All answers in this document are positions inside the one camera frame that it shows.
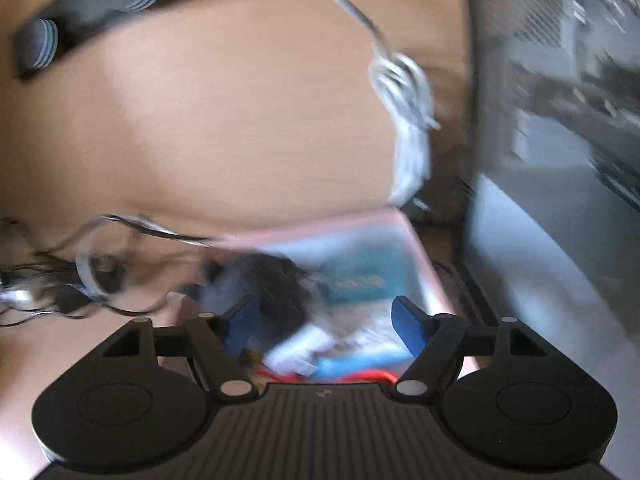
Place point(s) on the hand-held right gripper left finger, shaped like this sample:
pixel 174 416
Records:
pixel 241 325

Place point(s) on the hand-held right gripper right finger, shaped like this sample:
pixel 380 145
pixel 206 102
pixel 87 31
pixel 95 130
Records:
pixel 407 325

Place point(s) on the black plush toy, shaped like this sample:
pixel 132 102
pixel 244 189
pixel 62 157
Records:
pixel 275 285

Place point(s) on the blue packet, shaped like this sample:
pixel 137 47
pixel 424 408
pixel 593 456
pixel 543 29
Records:
pixel 360 282

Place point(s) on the pink box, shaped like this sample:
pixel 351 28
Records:
pixel 420 260

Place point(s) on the wooden desktop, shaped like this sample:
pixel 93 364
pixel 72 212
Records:
pixel 30 355

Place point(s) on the computer case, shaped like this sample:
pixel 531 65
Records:
pixel 560 135

